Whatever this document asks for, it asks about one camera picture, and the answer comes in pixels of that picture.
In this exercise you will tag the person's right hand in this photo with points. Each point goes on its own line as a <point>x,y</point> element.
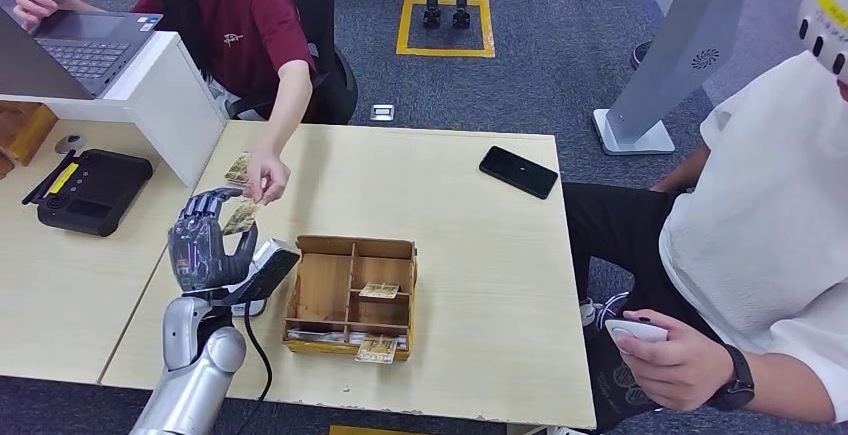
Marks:
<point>36,1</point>

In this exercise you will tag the person's left hand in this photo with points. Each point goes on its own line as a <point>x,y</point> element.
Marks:
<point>268,177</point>

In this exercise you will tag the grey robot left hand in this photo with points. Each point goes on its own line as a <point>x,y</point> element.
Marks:
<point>199,253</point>

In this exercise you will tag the headset person's left hand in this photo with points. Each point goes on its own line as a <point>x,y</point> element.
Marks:
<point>682,369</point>

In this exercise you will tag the yellow patterned ID card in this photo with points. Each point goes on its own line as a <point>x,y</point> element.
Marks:
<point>240,218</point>

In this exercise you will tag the white VR controller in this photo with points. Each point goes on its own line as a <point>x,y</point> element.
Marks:
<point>632,331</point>

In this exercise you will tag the wooden compartment box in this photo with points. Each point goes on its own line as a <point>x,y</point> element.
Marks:
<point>324,286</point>

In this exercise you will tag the person's right forearm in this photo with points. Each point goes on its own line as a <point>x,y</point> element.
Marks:
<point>79,2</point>

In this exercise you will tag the person's left forearm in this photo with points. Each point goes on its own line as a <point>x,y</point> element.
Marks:
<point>288,107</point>

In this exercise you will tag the headset person's left forearm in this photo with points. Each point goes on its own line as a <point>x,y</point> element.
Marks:
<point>788,389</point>

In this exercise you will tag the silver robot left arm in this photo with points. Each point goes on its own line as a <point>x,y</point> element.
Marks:
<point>192,366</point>

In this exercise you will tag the headset person's right forearm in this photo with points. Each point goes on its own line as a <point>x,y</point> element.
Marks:
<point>682,170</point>

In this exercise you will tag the row of white key cards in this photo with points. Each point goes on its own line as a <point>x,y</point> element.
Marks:
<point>318,337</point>

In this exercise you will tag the person with VR headset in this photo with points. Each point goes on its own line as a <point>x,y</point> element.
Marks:
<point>762,220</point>

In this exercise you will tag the stack of patterned cards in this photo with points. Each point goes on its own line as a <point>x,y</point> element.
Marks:
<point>237,168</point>

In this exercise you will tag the black wristwatch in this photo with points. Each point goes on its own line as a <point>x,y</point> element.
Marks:
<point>735,379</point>

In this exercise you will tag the grey laptop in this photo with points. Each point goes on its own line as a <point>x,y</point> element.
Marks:
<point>93,48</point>

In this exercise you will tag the white shoe with purple laces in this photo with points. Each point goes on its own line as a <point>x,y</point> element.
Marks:
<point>599,313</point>

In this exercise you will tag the black console with yellow label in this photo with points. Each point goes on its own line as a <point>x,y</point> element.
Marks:
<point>99,193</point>

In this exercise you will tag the white desk riser shelf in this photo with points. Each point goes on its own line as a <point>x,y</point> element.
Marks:
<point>166,101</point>

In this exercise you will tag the brown wooden box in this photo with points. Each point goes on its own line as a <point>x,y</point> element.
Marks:
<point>26,130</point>

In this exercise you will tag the metal floor socket plate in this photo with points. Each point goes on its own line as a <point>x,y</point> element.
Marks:
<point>382,112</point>

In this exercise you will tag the white clog shoe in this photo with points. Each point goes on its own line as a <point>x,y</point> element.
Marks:
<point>563,432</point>

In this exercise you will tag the round grey puck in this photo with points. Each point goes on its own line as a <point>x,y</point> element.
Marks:
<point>70,143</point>

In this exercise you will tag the black office chair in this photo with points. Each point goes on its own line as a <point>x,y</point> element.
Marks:
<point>331,21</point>

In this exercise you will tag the yellow floor tape strip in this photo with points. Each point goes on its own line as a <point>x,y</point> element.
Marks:
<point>371,431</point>

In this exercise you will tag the black smartphone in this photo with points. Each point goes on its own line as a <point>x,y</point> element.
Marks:
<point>519,172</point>

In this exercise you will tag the grey pillar stand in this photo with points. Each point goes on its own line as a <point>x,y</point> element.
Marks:
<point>676,54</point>

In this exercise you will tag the dark shoe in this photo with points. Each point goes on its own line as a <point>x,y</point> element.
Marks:
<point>640,54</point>

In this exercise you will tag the white VR headset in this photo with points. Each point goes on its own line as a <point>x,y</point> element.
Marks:
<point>825,14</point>

